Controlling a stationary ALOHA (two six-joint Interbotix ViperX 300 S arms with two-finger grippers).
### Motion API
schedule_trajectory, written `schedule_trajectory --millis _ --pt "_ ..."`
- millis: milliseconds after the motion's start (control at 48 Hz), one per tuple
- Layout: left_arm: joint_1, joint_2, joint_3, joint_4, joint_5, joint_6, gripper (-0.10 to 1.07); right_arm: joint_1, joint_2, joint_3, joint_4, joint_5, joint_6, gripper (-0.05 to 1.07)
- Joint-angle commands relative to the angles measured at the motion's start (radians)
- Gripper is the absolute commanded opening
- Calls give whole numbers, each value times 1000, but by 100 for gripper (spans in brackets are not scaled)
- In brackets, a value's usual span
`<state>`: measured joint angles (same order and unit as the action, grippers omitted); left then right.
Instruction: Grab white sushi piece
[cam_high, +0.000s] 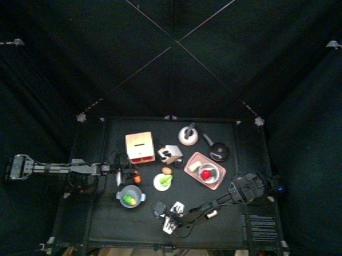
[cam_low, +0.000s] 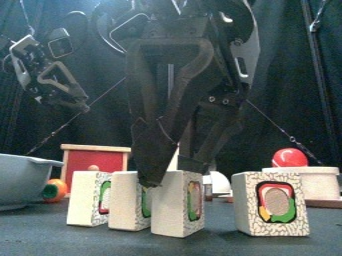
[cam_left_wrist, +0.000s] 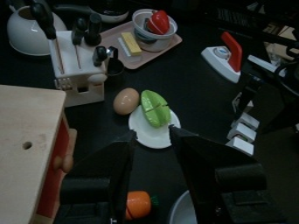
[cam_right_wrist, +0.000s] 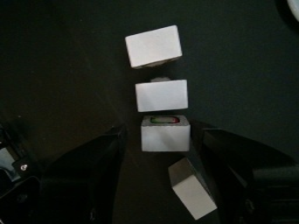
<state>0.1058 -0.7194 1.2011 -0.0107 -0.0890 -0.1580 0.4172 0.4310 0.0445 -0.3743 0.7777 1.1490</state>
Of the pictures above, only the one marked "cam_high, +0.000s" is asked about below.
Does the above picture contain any white sushi piece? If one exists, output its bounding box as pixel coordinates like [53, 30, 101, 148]
[188, 160, 203, 172]

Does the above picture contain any dark grey rounded toy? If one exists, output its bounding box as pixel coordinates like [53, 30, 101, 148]
[152, 200, 168, 218]

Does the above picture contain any grey-blue toy pot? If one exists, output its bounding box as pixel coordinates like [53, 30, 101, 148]
[114, 184, 146, 210]

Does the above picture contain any wooden toy toaster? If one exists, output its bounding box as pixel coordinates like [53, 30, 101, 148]
[124, 131, 156, 165]

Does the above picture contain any small white plate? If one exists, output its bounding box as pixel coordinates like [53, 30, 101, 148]
[152, 172, 175, 193]

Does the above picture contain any yellow-green toy fruit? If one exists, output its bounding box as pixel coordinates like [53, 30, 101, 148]
[121, 195, 138, 207]

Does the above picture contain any green toy vegetable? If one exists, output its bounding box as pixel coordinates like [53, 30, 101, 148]
[159, 174, 173, 188]

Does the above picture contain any white wooden cube block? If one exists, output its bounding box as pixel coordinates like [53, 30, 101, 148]
[156, 143, 184, 165]

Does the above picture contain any pink rectangular tray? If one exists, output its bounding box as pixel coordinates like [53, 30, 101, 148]
[183, 151, 228, 191]

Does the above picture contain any grey metal bowl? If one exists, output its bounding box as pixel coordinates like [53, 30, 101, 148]
[196, 162, 220, 185]

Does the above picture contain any white text label sticker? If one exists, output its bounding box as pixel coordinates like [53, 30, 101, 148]
[247, 213, 279, 242]

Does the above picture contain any black toy frying pan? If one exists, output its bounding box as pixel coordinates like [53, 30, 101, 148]
[201, 133, 231, 163]

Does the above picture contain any black cable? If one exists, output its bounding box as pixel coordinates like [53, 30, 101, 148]
[173, 225, 197, 240]

